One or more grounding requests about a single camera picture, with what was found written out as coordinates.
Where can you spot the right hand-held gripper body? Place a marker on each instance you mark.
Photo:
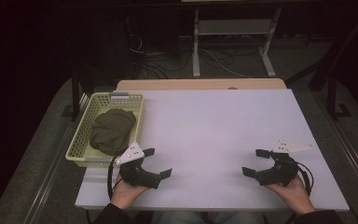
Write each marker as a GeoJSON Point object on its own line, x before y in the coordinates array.
{"type": "Point", "coordinates": [281, 171]}

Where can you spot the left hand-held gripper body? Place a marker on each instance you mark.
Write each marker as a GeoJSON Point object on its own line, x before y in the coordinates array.
{"type": "Point", "coordinates": [136, 174]}

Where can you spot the person's left hand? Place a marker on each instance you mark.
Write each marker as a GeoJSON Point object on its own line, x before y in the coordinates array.
{"type": "Point", "coordinates": [124, 194]}

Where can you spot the person's right hand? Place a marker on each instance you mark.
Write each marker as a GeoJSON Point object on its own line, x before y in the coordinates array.
{"type": "Point", "coordinates": [295, 194]}

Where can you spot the dark olive cloth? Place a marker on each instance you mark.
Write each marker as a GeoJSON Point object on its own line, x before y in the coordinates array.
{"type": "Point", "coordinates": [112, 130]}

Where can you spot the person's legs in jeans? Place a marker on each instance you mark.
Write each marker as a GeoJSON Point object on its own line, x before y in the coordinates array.
{"type": "Point", "coordinates": [208, 218]}

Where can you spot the pale yellow plastic basket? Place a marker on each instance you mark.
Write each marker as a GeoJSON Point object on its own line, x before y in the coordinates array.
{"type": "Point", "coordinates": [84, 137]}

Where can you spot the black metal stand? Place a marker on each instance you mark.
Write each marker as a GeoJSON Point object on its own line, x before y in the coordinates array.
{"type": "Point", "coordinates": [332, 93]}
{"type": "Point", "coordinates": [76, 93]}

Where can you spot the white metal stand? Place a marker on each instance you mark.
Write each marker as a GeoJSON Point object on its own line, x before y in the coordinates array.
{"type": "Point", "coordinates": [234, 27]}

